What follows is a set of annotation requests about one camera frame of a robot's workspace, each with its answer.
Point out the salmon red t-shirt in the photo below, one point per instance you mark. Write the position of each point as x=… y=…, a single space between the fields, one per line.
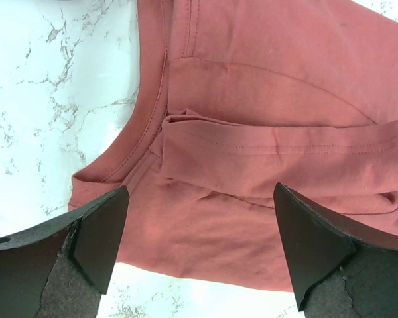
x=235 y=97

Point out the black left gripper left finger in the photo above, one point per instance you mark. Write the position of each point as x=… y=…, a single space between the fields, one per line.
x=62 y=267

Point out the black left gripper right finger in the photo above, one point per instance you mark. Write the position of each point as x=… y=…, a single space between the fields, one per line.
x=338 y=267

